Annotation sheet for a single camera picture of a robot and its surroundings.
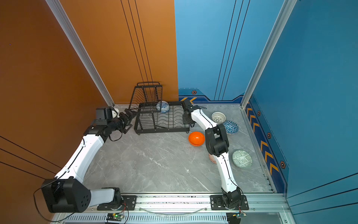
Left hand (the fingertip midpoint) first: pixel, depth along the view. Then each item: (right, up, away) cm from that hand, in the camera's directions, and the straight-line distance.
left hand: (136, 116), depth 80 cm
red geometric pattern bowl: (+46, -28, +8) cm, 54 cm away
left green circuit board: (-8, -52, -9) cm, 53 cm away
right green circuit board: (+54, -52, -10) cm, 75 cm away
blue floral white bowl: (+11, +8, +34) cm, 36 cm away
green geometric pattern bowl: (+65, -27, +8) cm, 71 cm away
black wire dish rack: (+9, 0, +6) cm, 11 cm away
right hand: (+30, -4, +24) cm, 39 cm away
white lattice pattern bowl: (+55, -1, +29) cm, 62 cm away
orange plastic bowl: (+36, -16, +15) cm, 42 cm away
